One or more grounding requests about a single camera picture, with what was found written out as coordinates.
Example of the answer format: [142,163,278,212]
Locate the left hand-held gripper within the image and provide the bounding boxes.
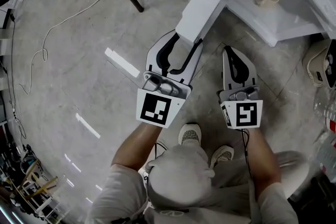
[135,29,204,129]

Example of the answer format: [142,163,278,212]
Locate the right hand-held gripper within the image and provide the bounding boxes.
[217,46,264,130]

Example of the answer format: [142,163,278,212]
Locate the white cabinet door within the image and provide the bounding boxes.
[175,0,257,45]

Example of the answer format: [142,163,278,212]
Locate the white water dispenser cabinet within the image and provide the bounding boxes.
[223,0,336,48]

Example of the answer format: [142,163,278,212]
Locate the person's left forearm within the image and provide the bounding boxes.
[111,120,162,174]

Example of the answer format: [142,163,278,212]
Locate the person's right forearm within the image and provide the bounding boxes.
[243,127,281,200]

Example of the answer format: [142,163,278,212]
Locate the white floor strip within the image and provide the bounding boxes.
[104,47,141,78]

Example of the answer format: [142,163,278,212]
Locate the person's left shoe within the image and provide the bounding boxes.
[178,123,202,147]

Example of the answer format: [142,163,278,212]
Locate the person's shoe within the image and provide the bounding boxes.
[178,123,202,147]
[209,145,235,168]

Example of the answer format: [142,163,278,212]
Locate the beige trash bin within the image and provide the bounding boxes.
[303,39,336,89]

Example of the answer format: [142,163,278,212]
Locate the person's right shoe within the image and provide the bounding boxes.
[209,145,235,168]

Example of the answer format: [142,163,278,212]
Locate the person's grey trousers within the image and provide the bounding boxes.
[145,144,310,212]

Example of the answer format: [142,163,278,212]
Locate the black chair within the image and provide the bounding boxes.
[288,173,336,224]

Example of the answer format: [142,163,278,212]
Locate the person's grey shirt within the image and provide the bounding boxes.
[86,164,299,224]

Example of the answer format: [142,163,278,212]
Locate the wooden stool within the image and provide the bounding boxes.
[15,175,58,201]

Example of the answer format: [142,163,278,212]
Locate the white metal rack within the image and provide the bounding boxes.
[0,178,61,224]

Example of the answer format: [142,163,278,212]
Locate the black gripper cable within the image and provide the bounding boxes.
[240,128,253,179]

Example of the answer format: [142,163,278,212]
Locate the white floor cable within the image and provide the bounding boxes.
[16,0,224,97]

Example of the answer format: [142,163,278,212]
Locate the black floor cable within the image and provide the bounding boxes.
[0,14,27,140]

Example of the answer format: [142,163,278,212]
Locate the teal cable reel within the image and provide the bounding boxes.
[20,144,43,174]

